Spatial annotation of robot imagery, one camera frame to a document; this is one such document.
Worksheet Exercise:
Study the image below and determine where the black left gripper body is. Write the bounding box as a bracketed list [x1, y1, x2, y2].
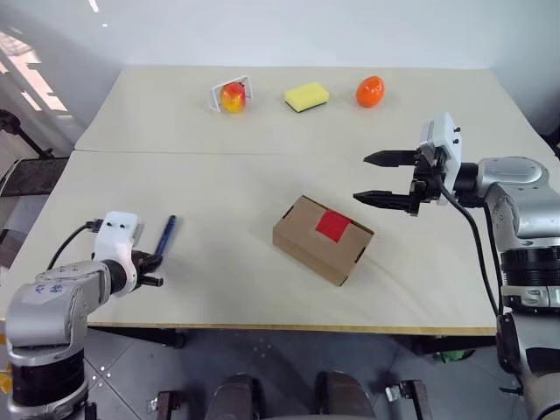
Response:
[130, 249, 153, 292]

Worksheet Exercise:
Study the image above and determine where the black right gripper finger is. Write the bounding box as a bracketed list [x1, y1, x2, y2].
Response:
[363, 149, 417, 170]
[353, 190, 415, 216]

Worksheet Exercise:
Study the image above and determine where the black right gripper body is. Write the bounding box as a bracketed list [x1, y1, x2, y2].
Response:
[408, 148, 448, 218]

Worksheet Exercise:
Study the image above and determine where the blue pen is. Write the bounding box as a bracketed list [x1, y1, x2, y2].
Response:
[154, 214, 179, 256]

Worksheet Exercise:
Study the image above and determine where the brown cardboard box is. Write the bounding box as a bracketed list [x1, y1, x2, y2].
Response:
[272, 194, 375, 288]

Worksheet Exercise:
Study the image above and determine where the red adhesive tape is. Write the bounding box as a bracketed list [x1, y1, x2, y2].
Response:
[315, 210, 350, 243]

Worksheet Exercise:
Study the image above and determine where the green item under table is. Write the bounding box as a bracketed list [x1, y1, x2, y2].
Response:
[432, 349, 474, 365]

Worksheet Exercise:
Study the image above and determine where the orange fruit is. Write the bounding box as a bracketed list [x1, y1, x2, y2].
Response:
[354, 75, 389, 109]

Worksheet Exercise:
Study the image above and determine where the yellow sponge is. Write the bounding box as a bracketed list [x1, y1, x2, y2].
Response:
[283, 81, 331, 115]

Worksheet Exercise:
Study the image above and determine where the dark rounded shape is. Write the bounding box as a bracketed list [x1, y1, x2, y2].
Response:
[204, 373, 264, 420]
[314, 370, 378, 420]

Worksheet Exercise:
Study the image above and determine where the red yellow apple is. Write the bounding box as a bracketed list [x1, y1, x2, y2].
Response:
[220, 81, 248, 116]

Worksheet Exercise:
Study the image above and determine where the black tripod stand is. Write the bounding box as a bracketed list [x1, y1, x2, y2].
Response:
[0, 108, 57, 160]

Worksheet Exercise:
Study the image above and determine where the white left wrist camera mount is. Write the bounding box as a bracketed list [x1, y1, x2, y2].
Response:
[93, 211, 145, 293]

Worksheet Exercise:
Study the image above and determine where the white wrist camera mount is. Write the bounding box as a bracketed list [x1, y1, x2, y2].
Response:
[93, 211, 145, 293]
[418, 112, 464, 207]

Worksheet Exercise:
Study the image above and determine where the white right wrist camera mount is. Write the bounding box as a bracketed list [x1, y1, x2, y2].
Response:
[418, 112, 464, 207]

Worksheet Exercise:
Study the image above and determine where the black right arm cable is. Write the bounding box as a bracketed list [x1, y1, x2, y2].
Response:
[438, 181, 505, 320]

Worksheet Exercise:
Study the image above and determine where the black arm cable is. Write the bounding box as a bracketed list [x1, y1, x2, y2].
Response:
[45, 220, 106, 270]
[438, 181, 505, 320]

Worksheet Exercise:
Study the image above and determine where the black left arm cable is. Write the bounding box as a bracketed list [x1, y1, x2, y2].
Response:
[45, 220, 106, 270]

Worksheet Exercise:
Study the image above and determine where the dark metal caster bracket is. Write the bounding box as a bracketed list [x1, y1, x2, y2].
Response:
[383, 379, 431, 420]
[150, 389, 186, 420]

